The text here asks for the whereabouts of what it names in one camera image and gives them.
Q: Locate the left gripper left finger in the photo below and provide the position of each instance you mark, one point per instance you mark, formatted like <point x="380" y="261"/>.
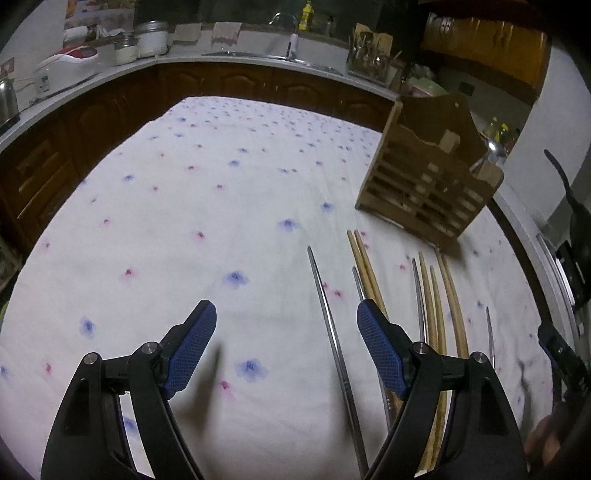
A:
<point x="88" y="439"/>

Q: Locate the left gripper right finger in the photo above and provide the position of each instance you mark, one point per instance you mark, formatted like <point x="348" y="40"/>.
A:
<point x="481" y="439"/>

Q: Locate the long metal chopstick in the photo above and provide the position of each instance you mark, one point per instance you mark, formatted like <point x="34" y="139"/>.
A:
<point x="340" y="365"/>

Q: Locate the person's right hand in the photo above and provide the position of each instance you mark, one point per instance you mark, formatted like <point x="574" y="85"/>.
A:
<point x="543" y="443"/>

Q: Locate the short metal chopstick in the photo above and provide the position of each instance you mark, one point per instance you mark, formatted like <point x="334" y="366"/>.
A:
<point x="491" y="342"/>

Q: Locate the metal spoon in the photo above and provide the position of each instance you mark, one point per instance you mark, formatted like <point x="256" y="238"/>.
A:
<point x="495" y="155"/>

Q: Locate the wooden utensil holder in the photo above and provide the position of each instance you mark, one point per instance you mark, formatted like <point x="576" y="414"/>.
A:
<point x="429" y="174"/>

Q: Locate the lower wooden cabinets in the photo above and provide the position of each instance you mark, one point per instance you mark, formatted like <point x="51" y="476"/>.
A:
<point x="43" y="160"/>

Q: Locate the wooden cabinets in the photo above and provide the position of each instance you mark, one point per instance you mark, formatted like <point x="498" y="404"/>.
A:
<point x="43" y="160"/>
<point x="510" y="57"/>

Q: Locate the white floral tablecloth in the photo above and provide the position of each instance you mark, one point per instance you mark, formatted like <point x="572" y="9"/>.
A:
<point x="243" y="204"/>

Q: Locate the upper wooden cabinets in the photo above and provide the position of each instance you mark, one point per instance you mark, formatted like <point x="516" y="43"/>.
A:
<point x="510" y="57"/>

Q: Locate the steel electric kettle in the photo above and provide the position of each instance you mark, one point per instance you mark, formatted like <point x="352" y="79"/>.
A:
<point x="9" y="110"/>

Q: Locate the counter cutlery drying rack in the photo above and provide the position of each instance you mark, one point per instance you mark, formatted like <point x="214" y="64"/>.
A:
<point x="370" y="55"/>

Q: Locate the white red rice cooker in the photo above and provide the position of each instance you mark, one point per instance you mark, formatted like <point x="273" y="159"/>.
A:
<point x="65" y="69"/>

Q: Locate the small white lidded jar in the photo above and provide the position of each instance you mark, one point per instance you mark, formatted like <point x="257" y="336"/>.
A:
<point x="125" y="50"/>

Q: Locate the beige hanging cloth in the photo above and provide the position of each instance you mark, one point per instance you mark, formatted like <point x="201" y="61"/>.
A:
<point x="226" y="33"/>
<point x="186" y="33"/>

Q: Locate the yellow detergent bottle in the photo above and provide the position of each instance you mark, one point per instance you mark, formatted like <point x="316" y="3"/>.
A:
<point x="307" y="15"/>

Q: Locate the black wok with handle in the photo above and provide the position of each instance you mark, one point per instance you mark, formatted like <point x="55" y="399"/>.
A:
<point x="580" y="220"/>

